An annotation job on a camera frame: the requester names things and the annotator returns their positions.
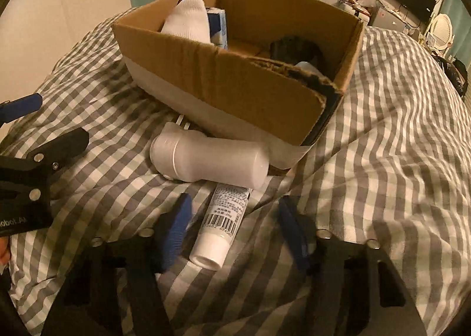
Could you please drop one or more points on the silver mini fridge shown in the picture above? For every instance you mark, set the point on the silver mini fridge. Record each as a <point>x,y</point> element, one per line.
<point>384,19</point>

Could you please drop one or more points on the white sock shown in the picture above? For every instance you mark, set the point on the white sock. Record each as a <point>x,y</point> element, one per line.
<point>188,20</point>

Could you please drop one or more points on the floral tissue pack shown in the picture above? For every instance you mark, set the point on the floral tissue pack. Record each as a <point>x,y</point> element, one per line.
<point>218,27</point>

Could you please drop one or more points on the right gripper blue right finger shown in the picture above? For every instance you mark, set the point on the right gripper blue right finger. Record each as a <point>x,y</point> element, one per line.
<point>336,271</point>

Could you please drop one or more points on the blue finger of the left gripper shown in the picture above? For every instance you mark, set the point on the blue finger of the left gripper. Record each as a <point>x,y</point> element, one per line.
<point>12,110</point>

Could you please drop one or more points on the white plastic bottle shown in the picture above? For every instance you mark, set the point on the white plastic bottle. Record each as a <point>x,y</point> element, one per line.
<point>191,156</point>

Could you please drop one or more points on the black garbage bags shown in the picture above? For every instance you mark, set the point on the black garbage bags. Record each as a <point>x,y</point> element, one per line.
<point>456,73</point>

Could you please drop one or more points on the white earbuds case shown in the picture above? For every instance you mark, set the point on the white earbuds case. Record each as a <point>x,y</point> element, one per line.
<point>307,69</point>

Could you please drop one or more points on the grey checkered duvet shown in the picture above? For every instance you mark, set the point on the grey checkered duvet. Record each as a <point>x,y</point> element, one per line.
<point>393,164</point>

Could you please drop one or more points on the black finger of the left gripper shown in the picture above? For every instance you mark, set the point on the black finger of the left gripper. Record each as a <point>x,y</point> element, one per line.
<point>52,155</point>

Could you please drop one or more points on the white round vanity mirror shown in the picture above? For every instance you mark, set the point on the white round vanity mirror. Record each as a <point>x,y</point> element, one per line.
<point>440,33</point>

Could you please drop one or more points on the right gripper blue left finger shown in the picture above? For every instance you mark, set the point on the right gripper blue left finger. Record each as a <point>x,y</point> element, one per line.
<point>151,252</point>

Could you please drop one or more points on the white cream tube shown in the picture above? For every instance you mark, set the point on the white cream tube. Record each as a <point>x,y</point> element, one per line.
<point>218,230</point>

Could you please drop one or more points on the teal window curtain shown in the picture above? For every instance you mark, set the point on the teal window curtain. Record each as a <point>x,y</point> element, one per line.
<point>460,19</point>

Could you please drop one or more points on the brown cardboard box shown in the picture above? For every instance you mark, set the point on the brown cardboard box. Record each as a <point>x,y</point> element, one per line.
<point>251,90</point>

